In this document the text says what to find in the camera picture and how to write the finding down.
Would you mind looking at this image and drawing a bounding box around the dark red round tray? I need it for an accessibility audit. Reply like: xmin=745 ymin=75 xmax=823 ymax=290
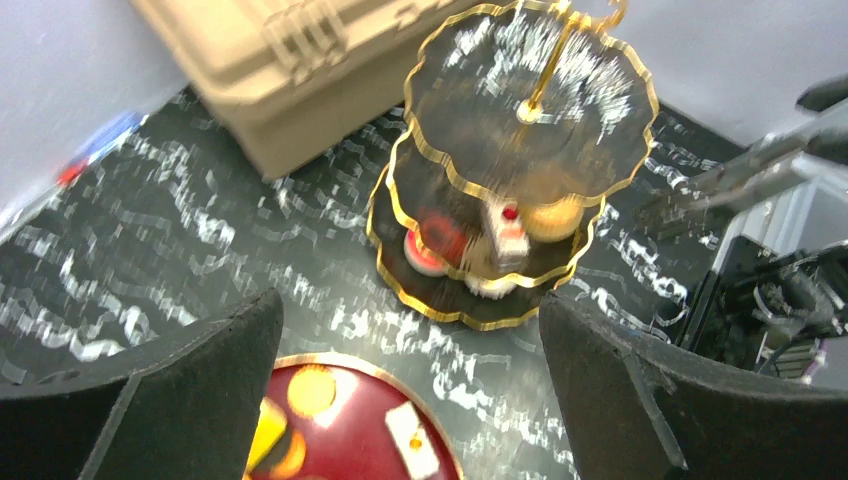
xmin=243 ymin=352 xmax=464 ymax=479

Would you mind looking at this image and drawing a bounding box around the three-tier glass cake stand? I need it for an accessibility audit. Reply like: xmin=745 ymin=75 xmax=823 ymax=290
xmin=367 ymin=1 xmax=659 ymax=331

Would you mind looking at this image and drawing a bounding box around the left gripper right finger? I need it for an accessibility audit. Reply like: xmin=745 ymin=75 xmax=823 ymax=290
xmin=539 ymin=292 xmax=847 ymax=479

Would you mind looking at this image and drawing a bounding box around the small decorated white cake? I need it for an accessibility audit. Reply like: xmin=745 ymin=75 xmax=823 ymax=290
xmin=385 ymin=401 xmax=440 ymax=480

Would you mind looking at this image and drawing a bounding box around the white frosted donut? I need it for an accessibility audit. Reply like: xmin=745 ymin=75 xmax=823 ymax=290
xmin=460 ymin=236 xmax=516 ymax=300

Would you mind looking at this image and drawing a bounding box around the tan plastic toolbox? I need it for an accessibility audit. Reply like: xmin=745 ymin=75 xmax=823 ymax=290
xmin=134 ymin=0 xmax=468 ymax=179

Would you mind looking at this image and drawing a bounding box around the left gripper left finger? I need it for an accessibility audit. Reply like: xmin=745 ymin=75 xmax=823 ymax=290
xmin=1 ymin=289 xmax=284 ymax=479

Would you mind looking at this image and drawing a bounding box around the yellow cake slice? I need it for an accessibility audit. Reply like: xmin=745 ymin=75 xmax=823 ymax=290
xmin=245 ymin=397 xmax=288 ymax=476

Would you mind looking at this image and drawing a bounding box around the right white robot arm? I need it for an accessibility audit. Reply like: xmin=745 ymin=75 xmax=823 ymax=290
xmin=633 ymin=76 xmax=847 ymax=384

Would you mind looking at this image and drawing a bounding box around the red sprinkled donut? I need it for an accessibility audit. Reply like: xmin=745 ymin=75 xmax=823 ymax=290
xmin=403 ymin=207 xmax=472 ymax=280

